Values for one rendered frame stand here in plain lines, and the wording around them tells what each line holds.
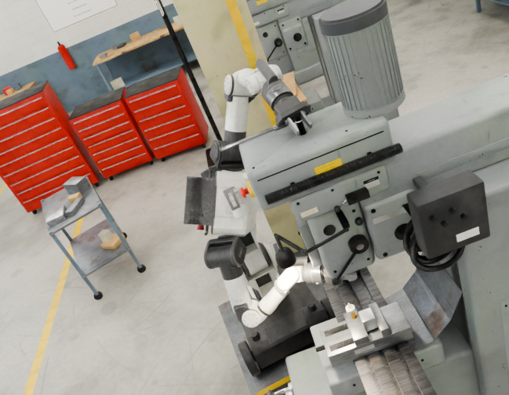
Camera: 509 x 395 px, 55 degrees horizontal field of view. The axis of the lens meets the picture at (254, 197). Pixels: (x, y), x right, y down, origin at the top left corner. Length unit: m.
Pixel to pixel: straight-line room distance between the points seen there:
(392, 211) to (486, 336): 0.70
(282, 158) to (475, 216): 0.59
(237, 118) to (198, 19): 1.34
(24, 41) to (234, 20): 8.22
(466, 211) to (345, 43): 0.59
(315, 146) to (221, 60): 1.85
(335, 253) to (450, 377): 0.89
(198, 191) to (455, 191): 1.01
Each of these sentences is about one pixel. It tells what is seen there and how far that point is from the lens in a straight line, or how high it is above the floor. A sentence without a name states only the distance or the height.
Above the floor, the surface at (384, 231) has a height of 1.47.
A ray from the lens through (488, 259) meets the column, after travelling 1.89.
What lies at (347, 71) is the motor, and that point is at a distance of 1.52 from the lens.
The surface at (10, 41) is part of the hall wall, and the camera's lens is 11.20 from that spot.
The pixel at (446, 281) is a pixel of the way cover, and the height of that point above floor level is 1.06.
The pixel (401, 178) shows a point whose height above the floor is 1.65.
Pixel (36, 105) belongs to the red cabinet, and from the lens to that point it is 6.61.
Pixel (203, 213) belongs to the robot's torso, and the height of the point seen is 1.60.
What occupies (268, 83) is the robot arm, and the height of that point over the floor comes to 2.05.
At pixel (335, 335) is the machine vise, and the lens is 2.12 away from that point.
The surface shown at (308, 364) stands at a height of 0.72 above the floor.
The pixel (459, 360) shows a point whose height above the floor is 0.69.
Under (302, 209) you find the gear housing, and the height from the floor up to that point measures 1.69.
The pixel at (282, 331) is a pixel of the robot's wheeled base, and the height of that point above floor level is 0.59.
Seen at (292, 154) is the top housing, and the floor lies 1.89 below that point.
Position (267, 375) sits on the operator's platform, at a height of 0.40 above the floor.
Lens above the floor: 2.60
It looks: 31 degrees down
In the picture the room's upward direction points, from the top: 24 degrees counter-clockwise
